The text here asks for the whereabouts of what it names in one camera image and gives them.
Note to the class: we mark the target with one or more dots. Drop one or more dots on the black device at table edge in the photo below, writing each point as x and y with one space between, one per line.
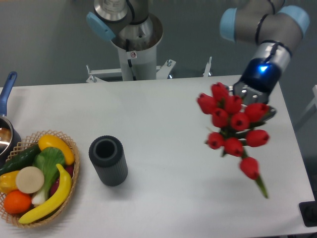
309 213

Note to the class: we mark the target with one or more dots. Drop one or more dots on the white frame at right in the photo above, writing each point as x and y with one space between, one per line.
308 112

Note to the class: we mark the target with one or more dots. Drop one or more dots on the dark grey ribbed vase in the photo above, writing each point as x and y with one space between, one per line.
107 156

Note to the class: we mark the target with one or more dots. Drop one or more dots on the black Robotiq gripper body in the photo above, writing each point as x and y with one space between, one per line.
257 81

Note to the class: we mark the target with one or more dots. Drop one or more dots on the purple red vegetable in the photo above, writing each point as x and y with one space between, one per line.
54 187

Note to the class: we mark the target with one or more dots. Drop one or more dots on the green bok choy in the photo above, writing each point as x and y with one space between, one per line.
46 161

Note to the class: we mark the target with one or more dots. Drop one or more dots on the blue handled saucepan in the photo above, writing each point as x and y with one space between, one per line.
9 137

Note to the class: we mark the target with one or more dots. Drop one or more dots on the woven wicker basket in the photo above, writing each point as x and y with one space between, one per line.
21 146

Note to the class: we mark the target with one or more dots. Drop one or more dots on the green cucumber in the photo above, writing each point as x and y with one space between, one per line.
21 160

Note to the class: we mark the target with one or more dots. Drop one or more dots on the orange fruit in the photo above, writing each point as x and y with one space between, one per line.
17 202

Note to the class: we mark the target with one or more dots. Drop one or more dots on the yellow banana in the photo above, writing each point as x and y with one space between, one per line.
61 194

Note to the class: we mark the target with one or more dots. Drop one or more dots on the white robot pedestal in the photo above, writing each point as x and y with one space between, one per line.
135 65

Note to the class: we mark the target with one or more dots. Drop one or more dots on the yellow bell pepper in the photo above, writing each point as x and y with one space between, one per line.
8 183

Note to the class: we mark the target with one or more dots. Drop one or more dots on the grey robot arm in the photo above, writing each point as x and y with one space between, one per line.
276 29

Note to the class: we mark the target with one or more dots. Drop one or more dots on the yellow squash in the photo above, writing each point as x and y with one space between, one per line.
49 140

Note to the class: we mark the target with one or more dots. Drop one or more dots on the beige round slice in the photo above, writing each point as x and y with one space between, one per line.
29 180

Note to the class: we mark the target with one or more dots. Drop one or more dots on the red tulip bouquet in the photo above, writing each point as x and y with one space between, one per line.
238 127

